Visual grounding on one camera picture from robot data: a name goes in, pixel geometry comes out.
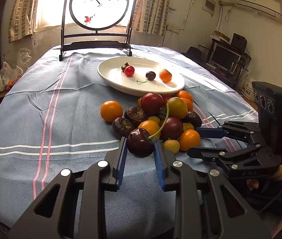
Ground small yellow longan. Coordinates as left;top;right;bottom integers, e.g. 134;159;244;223
163;139;180;154

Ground large mandarin orange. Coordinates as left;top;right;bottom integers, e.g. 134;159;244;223
181;97;193;112

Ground yellow-red plum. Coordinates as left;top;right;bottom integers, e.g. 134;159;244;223
166;97;187;119

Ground dark cherry with stem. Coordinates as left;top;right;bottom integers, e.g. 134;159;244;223
127;103;170;158

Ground brown water chestnut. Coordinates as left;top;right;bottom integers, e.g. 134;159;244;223
112;117;134;139
124;106;148;128

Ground large orange kumquat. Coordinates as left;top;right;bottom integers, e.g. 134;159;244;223
100;100;123;122

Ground person's right hand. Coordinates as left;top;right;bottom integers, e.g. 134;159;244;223
246;165;282;190

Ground white bucket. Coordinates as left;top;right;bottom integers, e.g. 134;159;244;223
241;75;255;101

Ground black monitor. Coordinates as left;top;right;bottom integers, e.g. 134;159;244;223
206;42;241;74

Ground large dark red plum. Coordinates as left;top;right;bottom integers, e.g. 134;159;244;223
141;93;164;117

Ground black speaker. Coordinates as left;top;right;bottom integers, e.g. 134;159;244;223
231;33;247;52

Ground small mandarin on plate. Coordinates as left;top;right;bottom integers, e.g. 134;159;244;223
159;69;172;83

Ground blue striped tablecloth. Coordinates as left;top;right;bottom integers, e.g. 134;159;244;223
0;44;259;238

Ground dark cherry on plate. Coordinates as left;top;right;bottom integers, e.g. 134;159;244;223
137;71;156;83

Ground red cherry tomato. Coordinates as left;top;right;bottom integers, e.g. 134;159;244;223
124;65;135;77

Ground white air conditioner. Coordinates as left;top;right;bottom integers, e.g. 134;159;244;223
232;0;282;25

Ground electrical panel box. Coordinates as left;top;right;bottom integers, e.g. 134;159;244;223
202;0;216;17

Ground white oval plate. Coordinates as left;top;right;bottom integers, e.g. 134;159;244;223
98;57;185;97

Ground plastic bags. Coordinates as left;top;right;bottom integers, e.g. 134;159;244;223
0;48;32;94

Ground right striped curtain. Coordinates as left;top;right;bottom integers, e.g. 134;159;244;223
132;0;170;36

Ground striped curtain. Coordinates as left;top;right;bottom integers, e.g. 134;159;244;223
132;0;170;36
8;0;38;43

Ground round screen on black stand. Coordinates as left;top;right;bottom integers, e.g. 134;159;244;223
59;0;137;61

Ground left striped curtain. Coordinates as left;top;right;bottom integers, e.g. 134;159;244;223
8;0;38;43

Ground black camera box right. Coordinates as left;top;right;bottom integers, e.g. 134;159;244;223
252;81;282;154

